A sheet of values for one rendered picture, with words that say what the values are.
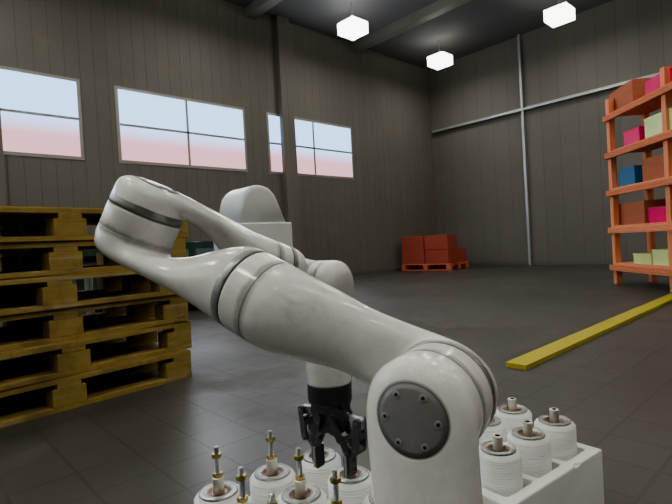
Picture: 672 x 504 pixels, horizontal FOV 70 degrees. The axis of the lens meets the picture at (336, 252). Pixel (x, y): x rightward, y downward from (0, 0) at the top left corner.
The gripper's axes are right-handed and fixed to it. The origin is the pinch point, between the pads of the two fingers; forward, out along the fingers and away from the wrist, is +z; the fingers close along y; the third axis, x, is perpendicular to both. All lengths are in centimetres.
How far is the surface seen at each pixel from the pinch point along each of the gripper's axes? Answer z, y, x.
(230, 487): 9.8, -25.0, -3.5
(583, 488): 23, 23, 61
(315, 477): 12.5, -17.6, 13.2
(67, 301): -17, -198, 32
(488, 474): 13.9, 10.6, 37.3
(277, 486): 10.7, -18.9, 3.5
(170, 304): -8, -199, 86
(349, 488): 10.5, -6.0, 10.6
